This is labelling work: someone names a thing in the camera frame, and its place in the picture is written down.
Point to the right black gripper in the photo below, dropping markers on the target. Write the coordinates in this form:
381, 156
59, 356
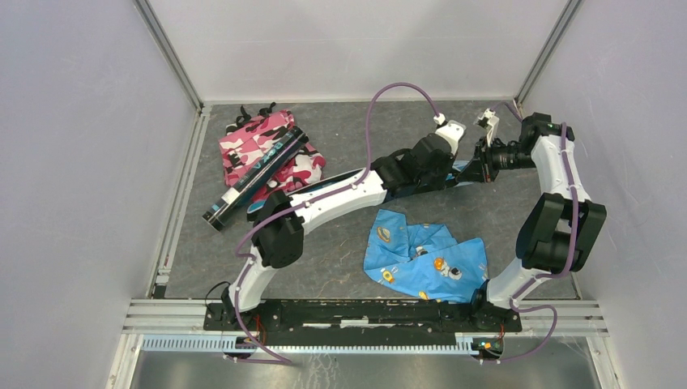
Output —
473, 172

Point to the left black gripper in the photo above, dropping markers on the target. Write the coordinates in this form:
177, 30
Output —
438, 181

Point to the blue sport racket bag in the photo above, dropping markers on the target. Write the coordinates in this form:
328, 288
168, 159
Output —
344, 188

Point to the black shuttlecock tube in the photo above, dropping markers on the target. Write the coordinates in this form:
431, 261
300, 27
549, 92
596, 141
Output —
256, 177

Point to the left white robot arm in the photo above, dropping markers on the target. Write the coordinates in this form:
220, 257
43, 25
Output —
277, 238

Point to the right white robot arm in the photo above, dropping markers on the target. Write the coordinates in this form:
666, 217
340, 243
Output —
558, 235

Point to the blue astronaut print cloth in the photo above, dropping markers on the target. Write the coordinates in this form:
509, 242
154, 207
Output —
423, 260

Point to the pink camouflage shorts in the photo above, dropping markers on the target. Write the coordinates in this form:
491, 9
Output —
250, 137

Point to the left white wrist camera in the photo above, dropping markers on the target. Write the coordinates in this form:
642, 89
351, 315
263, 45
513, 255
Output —
451, 131

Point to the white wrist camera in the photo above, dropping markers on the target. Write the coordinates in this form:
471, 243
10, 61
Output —
451, 131
489, 121

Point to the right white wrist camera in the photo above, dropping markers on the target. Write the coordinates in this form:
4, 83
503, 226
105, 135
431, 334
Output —
489, 121

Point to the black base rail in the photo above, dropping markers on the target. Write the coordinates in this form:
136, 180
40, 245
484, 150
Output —
290, 326

